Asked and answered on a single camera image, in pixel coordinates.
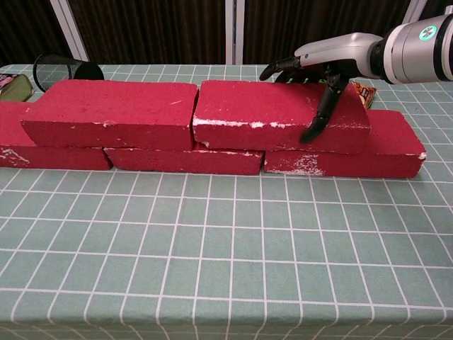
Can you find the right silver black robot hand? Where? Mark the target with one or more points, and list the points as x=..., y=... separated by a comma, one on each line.
x=339, y=47

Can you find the red brick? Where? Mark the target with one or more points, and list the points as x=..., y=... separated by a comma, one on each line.
x=184, y=161
x=53, y=157
x=113, y=106
x=255, y=106
x=389, y=141

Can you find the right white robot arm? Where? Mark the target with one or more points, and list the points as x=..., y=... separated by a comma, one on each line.
x=414, y=53

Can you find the dark ribbed partition panel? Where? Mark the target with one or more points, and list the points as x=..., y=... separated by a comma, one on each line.
x=152, y=32
x=318, y=17
x=24, y=28
x=440, y=7

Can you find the green snack bag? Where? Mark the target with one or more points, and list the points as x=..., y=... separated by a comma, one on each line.
x=366, y=93

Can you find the green checked tablecloth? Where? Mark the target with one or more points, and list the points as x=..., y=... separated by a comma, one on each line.
x=212, y=248

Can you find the black mesh pen holder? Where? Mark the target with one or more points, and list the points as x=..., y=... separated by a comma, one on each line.
x=53, y=69

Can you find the dark flat package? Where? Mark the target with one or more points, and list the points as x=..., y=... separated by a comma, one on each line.
x=16, y=88

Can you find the white partition post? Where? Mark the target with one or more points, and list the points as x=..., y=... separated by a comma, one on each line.
x=234, y=32
x=415, y=8
x=69, y=28

